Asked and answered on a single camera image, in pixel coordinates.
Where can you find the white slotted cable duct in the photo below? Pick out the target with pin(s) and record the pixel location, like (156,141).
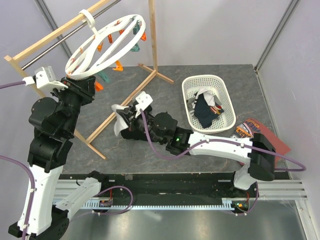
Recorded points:
(96,204)

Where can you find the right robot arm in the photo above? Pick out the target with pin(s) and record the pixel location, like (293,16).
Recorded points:
(255,153)

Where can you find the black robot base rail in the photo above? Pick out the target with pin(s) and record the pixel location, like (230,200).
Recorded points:
(167,189)

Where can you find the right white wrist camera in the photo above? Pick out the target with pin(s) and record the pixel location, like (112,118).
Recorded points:
(143,100)

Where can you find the metal rack rod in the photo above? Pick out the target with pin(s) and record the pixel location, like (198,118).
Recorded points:
(55,42)

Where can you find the red printed t-shirt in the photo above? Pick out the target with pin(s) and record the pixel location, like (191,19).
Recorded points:
(250,126)

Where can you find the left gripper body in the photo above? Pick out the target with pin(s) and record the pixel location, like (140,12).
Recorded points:
(79,94)

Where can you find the white perforated laundry basket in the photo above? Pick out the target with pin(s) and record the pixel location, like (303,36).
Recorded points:
(218,88)

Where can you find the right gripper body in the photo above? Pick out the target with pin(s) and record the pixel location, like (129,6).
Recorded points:
(134,122)

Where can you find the white sock black stripes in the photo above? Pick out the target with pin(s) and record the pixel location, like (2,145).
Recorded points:
(207,95)

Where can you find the white round clip hanger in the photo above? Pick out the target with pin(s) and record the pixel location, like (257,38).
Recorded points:
(107,47)

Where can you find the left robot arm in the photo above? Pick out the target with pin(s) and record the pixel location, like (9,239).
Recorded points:
(54,120)

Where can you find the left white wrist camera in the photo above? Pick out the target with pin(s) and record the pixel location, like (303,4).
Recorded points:
(44,79)

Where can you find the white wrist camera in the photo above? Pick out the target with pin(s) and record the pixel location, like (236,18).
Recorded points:
(44,79)
(143,100)

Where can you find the black folded garment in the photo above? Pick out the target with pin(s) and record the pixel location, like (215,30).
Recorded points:
(134,133)

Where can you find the dark navy sock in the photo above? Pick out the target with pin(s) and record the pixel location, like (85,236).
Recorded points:
(208,114)

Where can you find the wooden drying rack frame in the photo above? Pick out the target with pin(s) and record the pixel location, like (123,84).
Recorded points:
(153,73)

